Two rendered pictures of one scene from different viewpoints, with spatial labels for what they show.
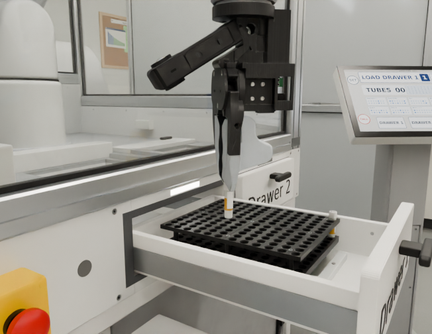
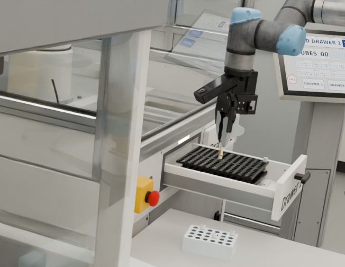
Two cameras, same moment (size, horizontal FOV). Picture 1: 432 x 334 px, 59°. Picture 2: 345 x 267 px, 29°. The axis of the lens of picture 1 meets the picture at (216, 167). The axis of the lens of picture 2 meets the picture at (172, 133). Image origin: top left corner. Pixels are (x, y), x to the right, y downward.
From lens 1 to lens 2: 132 cm
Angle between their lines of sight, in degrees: 12
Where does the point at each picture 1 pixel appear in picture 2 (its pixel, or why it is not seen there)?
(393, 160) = (314, 113)
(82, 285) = not seen: hidden behind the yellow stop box
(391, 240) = (290, 171)
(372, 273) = (280, 183)
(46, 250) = (143, 169)
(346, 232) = (271, 169)
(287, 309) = (245, 199)
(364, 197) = (289, 140)
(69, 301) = not seen: hidden behind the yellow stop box
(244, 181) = (209, 134)
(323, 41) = not seen: outside the picture
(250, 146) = (235, 128)
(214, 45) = (226, 86)
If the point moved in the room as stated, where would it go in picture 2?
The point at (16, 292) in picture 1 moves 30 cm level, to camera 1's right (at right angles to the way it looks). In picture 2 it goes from (148, 184) to (264, 189)
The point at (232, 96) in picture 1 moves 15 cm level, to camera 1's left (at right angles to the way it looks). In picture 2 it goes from (232, 109) to (174, 105)
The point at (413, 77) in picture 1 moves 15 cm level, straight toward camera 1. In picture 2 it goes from (336, 42) to (334, 46)
